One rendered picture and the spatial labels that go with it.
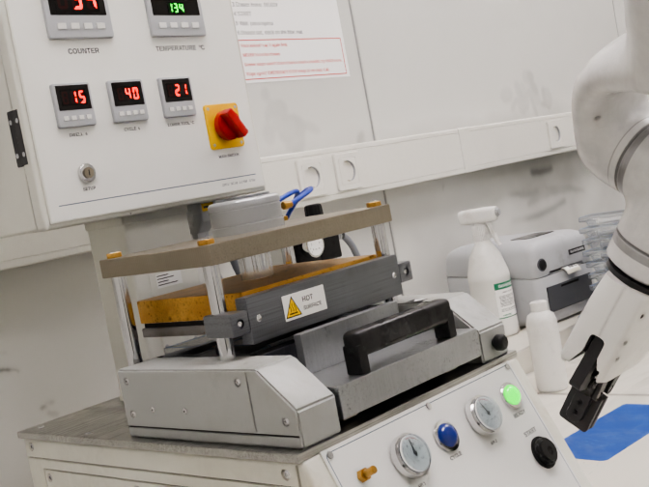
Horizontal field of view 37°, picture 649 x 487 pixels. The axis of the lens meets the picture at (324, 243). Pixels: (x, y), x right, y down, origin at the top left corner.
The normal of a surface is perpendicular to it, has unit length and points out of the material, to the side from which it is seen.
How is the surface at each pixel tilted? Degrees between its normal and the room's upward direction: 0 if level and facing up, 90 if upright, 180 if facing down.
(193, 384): 90
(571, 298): 90
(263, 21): 90
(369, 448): 65
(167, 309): 90
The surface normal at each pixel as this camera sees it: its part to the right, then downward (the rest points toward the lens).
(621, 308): -0.46, 0.12
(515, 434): 0.58, -0.50
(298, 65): 0.73, -0.09
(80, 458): -0.66, 0.17
